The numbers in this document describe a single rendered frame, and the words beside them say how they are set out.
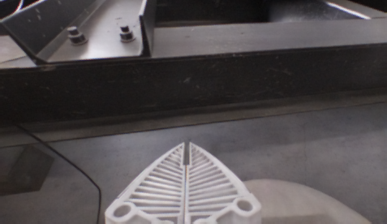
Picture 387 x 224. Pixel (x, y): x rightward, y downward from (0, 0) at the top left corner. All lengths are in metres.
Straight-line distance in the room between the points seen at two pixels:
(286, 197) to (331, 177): 0.60
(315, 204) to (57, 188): 1.04
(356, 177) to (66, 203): 1.43
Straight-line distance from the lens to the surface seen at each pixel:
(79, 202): 0.97
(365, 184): 1.20
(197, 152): 0.17
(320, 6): 0.87
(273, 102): 0.60
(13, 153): 1.01
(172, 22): 1.17
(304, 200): 0.54
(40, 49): 0.38
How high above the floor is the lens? 0.81
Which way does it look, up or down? 48 degrees down
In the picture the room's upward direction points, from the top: 1 degrees clockwise
